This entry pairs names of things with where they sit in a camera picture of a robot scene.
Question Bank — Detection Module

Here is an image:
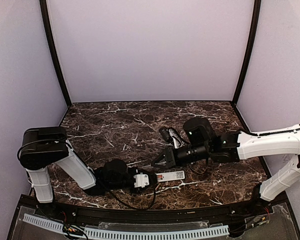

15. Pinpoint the white remote control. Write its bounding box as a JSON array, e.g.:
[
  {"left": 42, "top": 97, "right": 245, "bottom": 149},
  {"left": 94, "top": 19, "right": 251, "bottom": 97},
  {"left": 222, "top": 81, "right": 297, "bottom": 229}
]
[{"left": 155, "top": 170, "right": 186, "bottom": 183}]

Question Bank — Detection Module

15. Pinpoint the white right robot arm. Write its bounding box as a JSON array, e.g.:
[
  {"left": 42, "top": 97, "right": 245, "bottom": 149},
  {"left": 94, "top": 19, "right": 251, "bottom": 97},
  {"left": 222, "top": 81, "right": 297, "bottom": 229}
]
[{"left": 151, "top": 117, "right": 300, "bottom": 202}]

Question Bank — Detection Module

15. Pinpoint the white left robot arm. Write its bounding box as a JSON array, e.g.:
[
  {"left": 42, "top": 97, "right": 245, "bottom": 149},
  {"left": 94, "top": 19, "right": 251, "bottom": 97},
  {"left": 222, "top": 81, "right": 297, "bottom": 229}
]
[{"left": 17, "top": 126, "right": 158, "bottom": 204}]

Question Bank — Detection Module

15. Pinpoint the black front table rail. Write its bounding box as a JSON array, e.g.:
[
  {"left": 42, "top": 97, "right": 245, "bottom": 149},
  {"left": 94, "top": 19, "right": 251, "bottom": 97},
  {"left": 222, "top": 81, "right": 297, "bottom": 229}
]
[{"left": 32, "top": 186, "right": 276, "bottom": 226}]

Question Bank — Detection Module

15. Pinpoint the white slotted cable duct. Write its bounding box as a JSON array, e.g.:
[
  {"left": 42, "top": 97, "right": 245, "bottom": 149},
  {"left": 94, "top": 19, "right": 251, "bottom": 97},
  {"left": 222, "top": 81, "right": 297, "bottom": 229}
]
[{"left": 22, "top": 213, "right": 230, "bottom": 240}]

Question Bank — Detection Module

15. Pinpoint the black right frame post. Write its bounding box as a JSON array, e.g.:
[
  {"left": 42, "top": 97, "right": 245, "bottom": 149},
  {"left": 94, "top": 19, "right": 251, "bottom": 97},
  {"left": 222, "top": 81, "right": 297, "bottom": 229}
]
[{"left": 231, "top": 0, "right": 262, "bottom": 106}]

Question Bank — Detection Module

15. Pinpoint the black frame post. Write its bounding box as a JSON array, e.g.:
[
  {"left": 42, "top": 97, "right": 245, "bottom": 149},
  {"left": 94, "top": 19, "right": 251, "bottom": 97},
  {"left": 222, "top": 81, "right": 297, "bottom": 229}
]
[
  {"left": 39, "top": 0, "right": 72, "bottom": 108},
  {"left": 231, "top": 0, "right": 262, "bottom": 106}
]

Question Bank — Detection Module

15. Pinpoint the black left frame post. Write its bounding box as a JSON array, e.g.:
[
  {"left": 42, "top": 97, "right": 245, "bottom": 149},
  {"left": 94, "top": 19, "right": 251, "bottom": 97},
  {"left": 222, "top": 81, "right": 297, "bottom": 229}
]
[{"left": 39, "top": 0, "right": 72, "bottom": 108}]

